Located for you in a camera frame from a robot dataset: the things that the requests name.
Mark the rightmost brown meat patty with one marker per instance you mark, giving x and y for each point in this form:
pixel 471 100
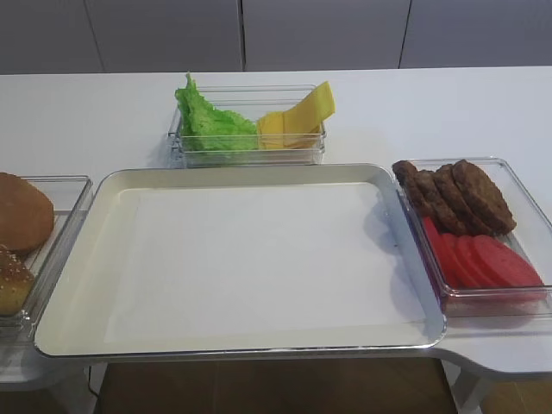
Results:
pixel 483 197

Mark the leftmost red tomato slice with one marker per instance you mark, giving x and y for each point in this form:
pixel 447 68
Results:
pixel 436 244

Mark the upright yellow cheese slice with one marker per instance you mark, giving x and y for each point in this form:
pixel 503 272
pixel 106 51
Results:
pixel 311 111

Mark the clear bin with greens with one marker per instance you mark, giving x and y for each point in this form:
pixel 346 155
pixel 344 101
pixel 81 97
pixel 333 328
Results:
pixel 251 102

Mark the brown bottom bun half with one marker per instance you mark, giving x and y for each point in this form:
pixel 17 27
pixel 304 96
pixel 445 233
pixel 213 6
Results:
pixel 27 215

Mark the flat yellow cheese slice stack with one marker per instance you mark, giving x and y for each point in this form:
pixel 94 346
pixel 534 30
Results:
pixel 280 133

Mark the clear bin with patties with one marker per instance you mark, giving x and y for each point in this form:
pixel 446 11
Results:
pixel 531 239

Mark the clear bin with buns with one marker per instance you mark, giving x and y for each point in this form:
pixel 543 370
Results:
pixel 71 198

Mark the sesame top bun half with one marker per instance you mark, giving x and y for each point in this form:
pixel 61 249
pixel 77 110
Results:
pixel 16 283

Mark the leftmost brown meat patty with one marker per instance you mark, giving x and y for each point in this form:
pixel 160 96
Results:
pixel 405 172

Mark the red tomato slice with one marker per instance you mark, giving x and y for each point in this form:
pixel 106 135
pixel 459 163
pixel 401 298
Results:
pixel 436 244
pixel 465 256
pixel 457 274
pixel 502 264

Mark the brown meat patty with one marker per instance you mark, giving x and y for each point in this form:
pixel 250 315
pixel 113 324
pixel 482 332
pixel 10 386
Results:
pixel 483 197
pixel 405 172
pixel 450 192
pixel 443 212

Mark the large white serving tray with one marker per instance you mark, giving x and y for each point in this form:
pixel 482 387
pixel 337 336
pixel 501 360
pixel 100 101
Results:
pixel 246 262

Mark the front red tomato slice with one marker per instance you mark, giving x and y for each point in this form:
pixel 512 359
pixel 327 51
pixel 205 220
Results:
pixel 502 264

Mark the green lettuce leaf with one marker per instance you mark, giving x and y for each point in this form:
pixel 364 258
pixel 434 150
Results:
pixel 209 128

